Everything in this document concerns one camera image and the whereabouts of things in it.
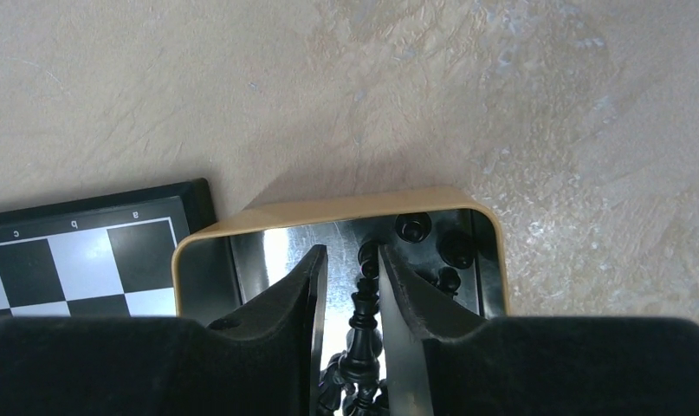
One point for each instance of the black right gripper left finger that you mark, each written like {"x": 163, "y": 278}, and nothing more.
{"x": 261, "y": 359}

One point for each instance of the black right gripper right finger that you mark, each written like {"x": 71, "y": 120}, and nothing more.
{"x": 442, "y": 359}

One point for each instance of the black chess king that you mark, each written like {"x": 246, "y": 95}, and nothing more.
{"x": 360, "y": 364}

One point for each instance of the yellow tin with black pieces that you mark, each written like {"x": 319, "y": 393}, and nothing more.
{"x": 220, "y": 268}

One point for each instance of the black pawn right edge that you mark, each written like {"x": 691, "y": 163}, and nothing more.
{"x": 457, "y": 249}

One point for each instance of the black pawn centre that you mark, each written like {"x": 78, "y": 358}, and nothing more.
{"x": 368, "y": 259}

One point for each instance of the black pawn upright top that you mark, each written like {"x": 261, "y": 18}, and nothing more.
{"x": 413, "y": 227}

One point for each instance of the black white chessboard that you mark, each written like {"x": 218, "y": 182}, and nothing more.
{"x": 103, "y": 256}

